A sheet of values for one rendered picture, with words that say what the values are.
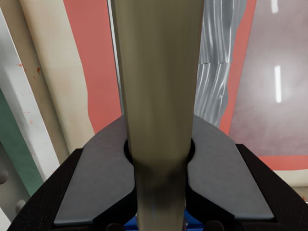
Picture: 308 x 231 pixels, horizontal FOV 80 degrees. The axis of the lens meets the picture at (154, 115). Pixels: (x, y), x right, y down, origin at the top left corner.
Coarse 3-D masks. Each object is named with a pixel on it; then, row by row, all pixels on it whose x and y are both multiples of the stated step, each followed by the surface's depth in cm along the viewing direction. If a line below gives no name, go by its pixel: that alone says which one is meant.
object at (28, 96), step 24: (0, 0) 18; (0, 24) 19; (24, 24) 22; (0, 48) 20; (24, 48) 22; (0, 72) 22; (24, 72) 22; (24, 96) 23; (48, 96) 26; (24, 120) 25; (48, 120) 26; (48, 144) 27; (48, 168) 29
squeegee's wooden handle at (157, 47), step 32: (128, 0) 5; (160, 0) 5; (192, 0) 5; (128, 32) 6; (160, 32) 6; (192, 32) 6; (128, 64) 6; (160, 64) 6; (192, 64) 6; (128, 96) 7; (160, 96) 7; (192, 96) 7; (128, 128) 8; (160, 128) 8; (160, 160) 9; (160, 192) 10; (160, 224) 11
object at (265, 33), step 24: (72, 0) 21; (96, 0) 21; (264, 0) 21; (288, 0) 21; (72, 24) 22; (96, 24) 22; (240, 24) 23; (264, 24) 23; (288, 24) 23; (96, 48) 24; (240, 48) 24; (264, 48) 24; (288, 48) 24
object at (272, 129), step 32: (256, 64) 25; (288, 64) 25; (96, 96) 27; (256, 96) 27; (288, 96) 27; (96, 128) 30; (224, 128) 30; (256, 128) 30; (288, 128) 30; (288, 160) 34
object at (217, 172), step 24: (192, 144) 10; (216, 144) 9; (192, 168) 8; (216, 168) 8; (240, 168) 8; (192, 192) 7; (216, 192) 7; (240, 192) 7; (192, 216) 8; (216, 216) 7; (240, 216) 6; (264, 216) 6
